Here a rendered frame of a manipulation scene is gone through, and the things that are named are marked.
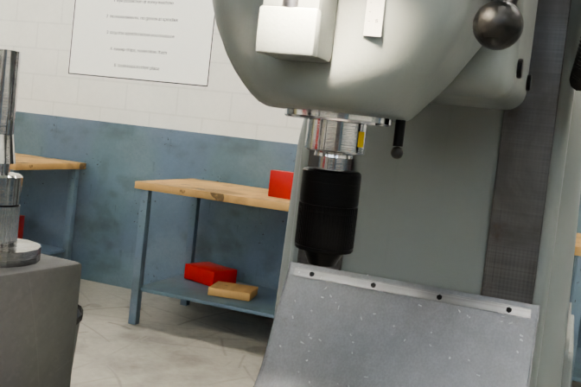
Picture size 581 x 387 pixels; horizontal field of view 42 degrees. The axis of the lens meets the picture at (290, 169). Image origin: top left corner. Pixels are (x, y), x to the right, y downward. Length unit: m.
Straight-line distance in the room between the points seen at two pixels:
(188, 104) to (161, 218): 0.85
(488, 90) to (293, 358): 0.45
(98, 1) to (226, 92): 1.27
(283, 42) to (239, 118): 4.78
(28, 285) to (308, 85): 0.32
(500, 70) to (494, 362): 0.39
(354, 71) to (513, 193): 0.47
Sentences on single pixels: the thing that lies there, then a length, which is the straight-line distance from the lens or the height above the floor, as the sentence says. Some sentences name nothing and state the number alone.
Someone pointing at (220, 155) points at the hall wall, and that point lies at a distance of 5.30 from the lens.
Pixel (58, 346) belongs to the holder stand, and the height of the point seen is 1.07.
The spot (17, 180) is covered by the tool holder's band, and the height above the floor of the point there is 1.22.
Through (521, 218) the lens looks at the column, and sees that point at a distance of 0.94.
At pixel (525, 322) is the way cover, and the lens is 0.95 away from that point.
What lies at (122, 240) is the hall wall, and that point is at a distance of 5.73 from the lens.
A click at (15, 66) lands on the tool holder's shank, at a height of 1.32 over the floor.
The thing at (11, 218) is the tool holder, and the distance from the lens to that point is 0.73.
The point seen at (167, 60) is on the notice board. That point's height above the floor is 1.69.
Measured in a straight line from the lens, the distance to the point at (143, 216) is 4.69.
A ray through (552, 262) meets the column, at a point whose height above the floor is 1.17.
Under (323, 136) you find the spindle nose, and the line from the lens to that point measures 0.58.
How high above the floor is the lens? 1.29
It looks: 3 degrees down
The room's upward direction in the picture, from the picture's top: 6 degrees clockwise
